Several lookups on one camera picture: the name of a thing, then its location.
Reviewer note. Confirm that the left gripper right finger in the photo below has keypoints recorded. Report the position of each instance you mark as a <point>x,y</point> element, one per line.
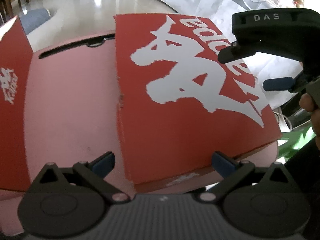
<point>234,175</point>

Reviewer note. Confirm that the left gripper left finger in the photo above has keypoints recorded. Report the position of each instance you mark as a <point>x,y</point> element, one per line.
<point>91,175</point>

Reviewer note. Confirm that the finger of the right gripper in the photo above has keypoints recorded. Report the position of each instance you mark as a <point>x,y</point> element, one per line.
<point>278,84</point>

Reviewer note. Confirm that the red Kappa box lid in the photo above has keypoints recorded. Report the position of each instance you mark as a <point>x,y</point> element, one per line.
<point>178,104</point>

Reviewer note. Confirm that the red cardboard shoe box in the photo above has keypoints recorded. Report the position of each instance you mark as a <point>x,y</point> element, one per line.
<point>16,54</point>

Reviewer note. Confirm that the right hand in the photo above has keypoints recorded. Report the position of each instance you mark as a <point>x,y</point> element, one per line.
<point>306,103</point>

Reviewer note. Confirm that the white marble tv cabinet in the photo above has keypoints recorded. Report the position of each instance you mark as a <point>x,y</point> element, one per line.
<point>263,66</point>

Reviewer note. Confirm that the grey rolled floor mat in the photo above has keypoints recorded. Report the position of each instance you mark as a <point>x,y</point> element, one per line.
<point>34,18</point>

